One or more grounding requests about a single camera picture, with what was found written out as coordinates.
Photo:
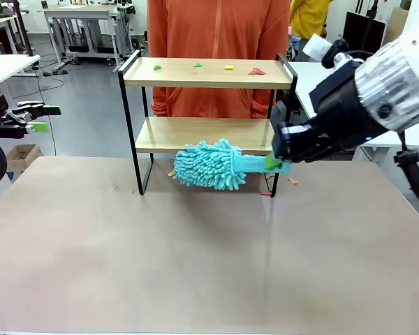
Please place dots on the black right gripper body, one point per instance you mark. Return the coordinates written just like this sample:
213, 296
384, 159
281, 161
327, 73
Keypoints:
338, 101

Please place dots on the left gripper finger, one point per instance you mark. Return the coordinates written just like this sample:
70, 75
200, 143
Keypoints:
50, 110
40, 126

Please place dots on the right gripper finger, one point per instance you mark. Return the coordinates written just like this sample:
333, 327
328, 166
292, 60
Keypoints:
310, 150
278, 132

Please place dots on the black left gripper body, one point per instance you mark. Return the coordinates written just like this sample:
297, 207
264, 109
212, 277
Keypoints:
3, 129

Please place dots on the teal microfiber duster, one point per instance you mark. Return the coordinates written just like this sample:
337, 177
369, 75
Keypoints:
209, 164

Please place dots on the person's left forearm orange sleeve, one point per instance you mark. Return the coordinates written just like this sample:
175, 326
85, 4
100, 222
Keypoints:
265, 104

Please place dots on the person's right forearm orange sleeve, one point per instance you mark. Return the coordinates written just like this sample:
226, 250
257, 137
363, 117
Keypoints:
159, 101

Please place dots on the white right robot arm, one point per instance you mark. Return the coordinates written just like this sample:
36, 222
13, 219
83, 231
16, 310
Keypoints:
415, 52

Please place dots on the open cardboard box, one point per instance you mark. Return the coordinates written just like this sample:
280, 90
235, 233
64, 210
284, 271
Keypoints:
21, 157

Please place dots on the white curved desk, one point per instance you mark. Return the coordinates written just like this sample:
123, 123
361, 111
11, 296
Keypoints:
305, 90

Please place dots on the orange paper scrap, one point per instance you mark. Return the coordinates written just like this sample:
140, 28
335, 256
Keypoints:
293, 180

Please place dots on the grey floor power strip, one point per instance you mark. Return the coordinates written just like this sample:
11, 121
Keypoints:
54, 72

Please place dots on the large orange-red paper scrap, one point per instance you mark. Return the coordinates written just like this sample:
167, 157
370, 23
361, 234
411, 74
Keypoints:
257, 71

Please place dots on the black computer monitor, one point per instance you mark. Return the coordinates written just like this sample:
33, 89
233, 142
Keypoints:
363, 31

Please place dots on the yellow paper scrap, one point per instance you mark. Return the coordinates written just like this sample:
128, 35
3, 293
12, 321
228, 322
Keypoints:
229, 67
170, 173

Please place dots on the person in yellow shirt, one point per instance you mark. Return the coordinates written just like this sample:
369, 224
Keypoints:
310, 17

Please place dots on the white desk dark legs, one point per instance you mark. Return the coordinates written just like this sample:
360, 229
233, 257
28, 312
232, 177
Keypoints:
0, 22

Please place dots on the green paper scrap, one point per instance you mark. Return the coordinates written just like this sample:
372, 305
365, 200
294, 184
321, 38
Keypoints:
157, 67
198, 65

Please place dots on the person in orange hoodie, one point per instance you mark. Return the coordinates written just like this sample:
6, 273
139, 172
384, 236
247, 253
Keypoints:
213, 28

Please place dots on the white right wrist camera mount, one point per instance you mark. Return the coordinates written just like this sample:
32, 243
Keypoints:
316, 46

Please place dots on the dark metal post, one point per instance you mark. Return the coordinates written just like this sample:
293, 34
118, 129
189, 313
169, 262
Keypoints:
23, 28

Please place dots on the grey frame workbench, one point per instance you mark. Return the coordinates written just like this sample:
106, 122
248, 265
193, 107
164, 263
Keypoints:
87, 14

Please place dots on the black frame wooden shelf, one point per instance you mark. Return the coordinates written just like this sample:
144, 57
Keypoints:
167, 140

